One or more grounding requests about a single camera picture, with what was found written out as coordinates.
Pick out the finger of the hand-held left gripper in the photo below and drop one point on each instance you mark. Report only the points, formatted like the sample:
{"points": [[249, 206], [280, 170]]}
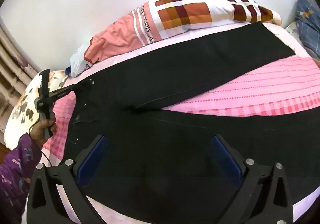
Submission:
{"points": [[62, 92]]}

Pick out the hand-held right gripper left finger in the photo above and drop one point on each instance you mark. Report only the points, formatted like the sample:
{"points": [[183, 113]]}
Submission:
{"points": [[92, 159]]}

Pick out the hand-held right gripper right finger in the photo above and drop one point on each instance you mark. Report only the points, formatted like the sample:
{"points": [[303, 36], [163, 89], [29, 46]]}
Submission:
{"points": [[226, 159]]}

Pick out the black pants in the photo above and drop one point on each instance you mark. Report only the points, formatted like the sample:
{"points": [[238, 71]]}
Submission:
{"points": [[175, 76]]}

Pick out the person's left forearm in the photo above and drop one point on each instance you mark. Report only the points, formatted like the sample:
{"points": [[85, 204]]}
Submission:
{"points": [[15, 176]]}

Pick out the person's left hand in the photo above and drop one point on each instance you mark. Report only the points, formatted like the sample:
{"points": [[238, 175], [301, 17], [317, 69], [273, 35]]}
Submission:
{"points": [[40, 131]]}

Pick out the white floral pillow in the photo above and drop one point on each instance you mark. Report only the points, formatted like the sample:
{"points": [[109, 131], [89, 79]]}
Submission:
{"points": [[22, 104]]}

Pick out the beige floral curtain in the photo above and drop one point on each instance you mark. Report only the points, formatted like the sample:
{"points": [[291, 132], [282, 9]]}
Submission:
{"points": [[10, 63]]}

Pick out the pink striped bedspread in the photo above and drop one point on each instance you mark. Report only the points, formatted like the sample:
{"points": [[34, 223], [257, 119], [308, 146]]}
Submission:
{"points": [[250, 83]]}

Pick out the white patterned cloth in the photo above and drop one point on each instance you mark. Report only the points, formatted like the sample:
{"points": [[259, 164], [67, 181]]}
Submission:
{"points": [[292, 31]]}

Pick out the blue plaid cloth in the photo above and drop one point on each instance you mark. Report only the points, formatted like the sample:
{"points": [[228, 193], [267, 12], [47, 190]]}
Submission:
{"points": [[310, 28]]}

